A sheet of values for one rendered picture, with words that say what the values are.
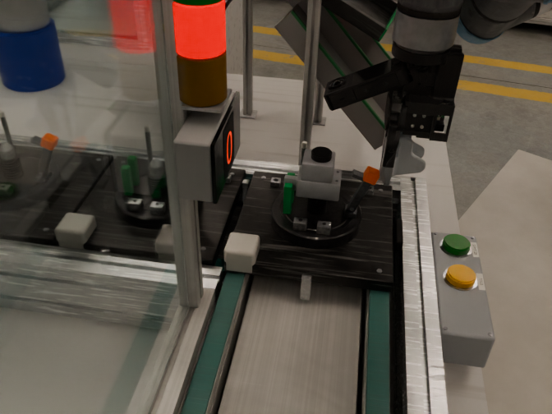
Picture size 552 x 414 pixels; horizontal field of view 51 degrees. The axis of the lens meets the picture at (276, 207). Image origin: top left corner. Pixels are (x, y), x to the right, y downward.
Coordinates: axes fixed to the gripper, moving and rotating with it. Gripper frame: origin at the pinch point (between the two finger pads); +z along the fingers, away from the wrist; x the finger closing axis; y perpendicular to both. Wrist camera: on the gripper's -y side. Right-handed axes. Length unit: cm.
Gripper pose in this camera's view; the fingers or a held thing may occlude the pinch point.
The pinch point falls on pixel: (382, 176)
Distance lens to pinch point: 85.9
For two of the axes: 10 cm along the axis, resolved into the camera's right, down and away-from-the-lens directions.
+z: -0.3, 8.0, 6.0
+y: 9.9, 1.1, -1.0
